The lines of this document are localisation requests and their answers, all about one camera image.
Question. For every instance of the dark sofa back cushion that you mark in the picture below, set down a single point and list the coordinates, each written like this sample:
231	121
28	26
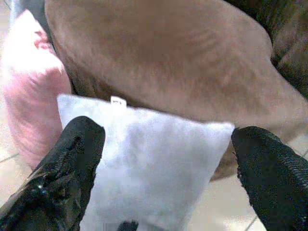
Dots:
286	36

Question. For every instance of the brown sofa seat cushion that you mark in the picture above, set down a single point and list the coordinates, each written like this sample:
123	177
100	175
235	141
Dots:
168	60

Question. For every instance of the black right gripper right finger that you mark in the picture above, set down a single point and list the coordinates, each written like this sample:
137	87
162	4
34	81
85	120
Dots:
272	173

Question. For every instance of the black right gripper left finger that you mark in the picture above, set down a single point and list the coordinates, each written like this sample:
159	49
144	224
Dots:
55	178

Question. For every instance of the pink fluffy pillow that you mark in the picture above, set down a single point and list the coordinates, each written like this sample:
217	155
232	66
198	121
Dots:
33	101

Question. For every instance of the white square pillow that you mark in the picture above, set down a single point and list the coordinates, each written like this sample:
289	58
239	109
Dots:
154	168

